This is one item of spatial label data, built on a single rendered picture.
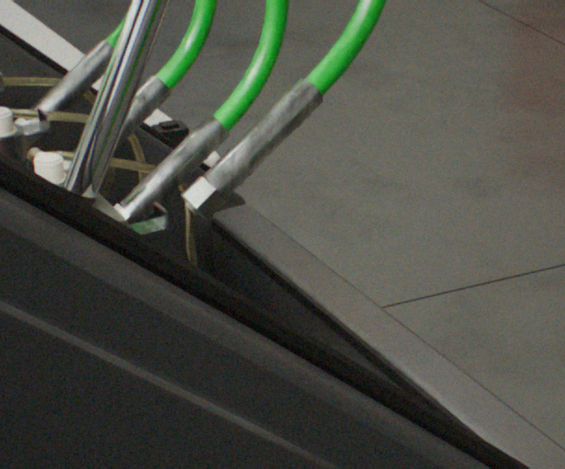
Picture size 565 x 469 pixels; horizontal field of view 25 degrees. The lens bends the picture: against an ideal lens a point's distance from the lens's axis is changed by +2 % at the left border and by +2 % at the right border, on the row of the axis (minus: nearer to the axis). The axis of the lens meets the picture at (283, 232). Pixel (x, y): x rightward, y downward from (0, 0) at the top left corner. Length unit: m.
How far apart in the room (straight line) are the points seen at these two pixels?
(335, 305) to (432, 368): 0.11
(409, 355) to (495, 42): 3.53
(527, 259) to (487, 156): 0.58
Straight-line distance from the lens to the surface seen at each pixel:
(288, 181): 3.34
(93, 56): 0.91
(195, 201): 0.68
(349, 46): 0.70
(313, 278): 0.99
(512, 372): 2.60
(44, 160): 0.74
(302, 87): 0.70
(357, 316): 0.94
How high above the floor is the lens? 1.44
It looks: 28 degrees down
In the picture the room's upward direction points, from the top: straight up
